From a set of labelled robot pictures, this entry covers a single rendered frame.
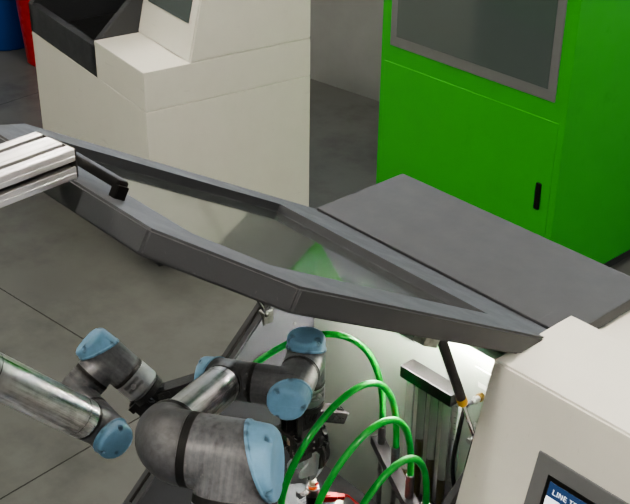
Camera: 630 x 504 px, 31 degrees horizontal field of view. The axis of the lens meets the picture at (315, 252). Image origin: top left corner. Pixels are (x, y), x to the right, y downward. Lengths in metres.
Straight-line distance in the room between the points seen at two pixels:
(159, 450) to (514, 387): 0.63
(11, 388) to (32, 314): 3.10
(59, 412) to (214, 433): 0.45
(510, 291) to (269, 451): 0.78
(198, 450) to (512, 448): 0.59
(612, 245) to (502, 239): 2.92
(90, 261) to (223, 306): 0.76
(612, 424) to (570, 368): 0.16
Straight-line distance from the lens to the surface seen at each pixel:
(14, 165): 1.56
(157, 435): 1.73
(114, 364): 2.24
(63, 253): 5.54
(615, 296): 2.32
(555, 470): 1.96
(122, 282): 5.25
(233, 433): 1.70
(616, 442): 1.89
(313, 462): 2.33
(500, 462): 2.03
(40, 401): 2.04
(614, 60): 4.84
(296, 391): 2.05
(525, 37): 4.70
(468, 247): 2.43
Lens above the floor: 2.67
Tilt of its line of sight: 29 degrees down
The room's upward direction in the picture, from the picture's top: 1 degrees clockwise
